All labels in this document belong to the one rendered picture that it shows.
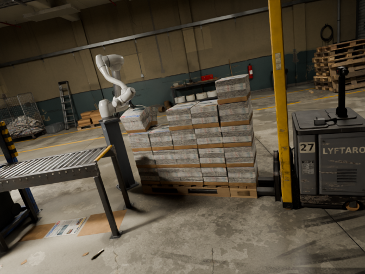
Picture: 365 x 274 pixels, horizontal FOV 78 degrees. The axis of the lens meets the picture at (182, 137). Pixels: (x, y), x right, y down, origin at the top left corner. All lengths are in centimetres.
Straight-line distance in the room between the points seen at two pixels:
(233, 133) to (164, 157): 88
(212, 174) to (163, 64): 713
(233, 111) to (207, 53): 707
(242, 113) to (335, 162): 88
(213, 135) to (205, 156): 26
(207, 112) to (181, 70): 694
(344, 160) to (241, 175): 93
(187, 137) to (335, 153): 138
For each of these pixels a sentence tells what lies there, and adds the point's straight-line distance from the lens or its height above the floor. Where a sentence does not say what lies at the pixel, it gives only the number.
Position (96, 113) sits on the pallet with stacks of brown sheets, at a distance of 897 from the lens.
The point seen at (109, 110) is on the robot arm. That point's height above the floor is 113.
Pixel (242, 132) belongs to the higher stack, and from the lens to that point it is 235.
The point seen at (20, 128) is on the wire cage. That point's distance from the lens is 1042.
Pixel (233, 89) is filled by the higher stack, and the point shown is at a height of 119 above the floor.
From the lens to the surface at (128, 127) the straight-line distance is 286.
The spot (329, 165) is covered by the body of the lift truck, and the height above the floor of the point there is 46.
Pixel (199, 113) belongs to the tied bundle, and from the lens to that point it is 239.
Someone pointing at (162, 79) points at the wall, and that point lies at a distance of 929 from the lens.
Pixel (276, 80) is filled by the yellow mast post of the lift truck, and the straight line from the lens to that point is 203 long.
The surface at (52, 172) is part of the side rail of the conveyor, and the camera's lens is 244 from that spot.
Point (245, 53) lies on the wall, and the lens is 949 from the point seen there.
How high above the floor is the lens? 147
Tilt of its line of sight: 16 degrees down
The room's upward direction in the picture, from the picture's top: 11 degrees counter-clockwise
